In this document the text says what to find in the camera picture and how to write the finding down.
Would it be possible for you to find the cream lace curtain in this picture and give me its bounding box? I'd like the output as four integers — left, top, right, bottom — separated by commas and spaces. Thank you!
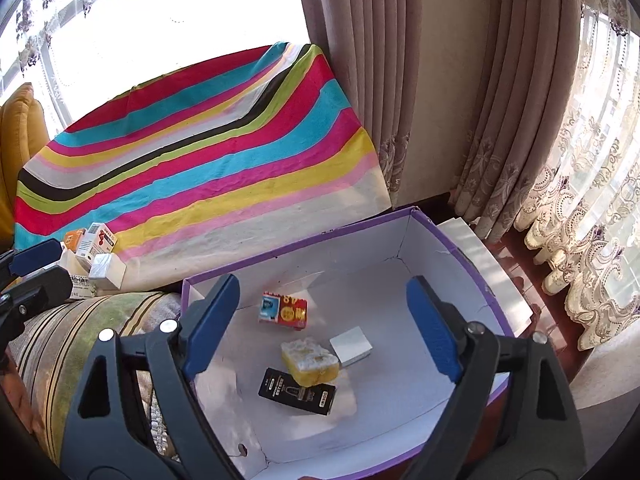
515, 0, 640, 351

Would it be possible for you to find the white box with red print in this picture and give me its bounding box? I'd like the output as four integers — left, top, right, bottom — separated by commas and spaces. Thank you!
75, 222, 118, 266

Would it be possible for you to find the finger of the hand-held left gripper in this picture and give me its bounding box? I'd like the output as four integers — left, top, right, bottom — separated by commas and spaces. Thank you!
0, 238, 63, 281
0, 266, 74, 356

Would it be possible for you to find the purple cardboard box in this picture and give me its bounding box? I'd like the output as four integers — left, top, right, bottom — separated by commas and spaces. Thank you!
181, 205, 516, 480

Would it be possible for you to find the brown pleated curtain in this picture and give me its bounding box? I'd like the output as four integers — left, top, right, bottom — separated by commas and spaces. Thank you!
296, 0, 416, 208
450, 0, 586, 241

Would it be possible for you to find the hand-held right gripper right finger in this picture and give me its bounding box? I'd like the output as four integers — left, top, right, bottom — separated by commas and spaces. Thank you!
402, 276, 587, 480

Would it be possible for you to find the green brown striped cushion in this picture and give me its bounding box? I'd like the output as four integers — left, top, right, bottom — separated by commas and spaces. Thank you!
7, 290, 183, 461

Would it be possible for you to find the silver white small box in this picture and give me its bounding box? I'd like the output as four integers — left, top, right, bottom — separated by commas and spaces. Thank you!
89, 253, 127, 291
330, 326, 373, 367

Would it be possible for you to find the yellow sponge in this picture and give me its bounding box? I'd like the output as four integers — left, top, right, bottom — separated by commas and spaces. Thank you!
281, 339, 341, 387

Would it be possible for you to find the orange small box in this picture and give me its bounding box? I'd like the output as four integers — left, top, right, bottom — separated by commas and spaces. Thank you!
62, 230, 88, 254

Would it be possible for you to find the red and blue small box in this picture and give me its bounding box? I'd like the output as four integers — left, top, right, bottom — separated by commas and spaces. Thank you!
258, 291, 308, 332

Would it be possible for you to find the yellow cushion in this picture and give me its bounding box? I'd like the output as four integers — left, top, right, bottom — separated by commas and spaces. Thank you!
0, 82, 51, 251

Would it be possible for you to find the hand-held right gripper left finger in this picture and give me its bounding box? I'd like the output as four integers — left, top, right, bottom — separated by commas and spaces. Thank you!
60, 274, 241, 480

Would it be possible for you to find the black small box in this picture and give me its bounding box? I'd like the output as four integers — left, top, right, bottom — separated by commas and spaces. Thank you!
258, 367, 337, 417

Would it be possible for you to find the colourful striped blanket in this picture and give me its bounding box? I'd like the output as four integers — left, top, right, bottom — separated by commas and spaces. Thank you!
12, 42, 393, 291

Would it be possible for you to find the white box with fine print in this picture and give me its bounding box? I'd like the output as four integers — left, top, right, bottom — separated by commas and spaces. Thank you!
67, 274, 97, 302

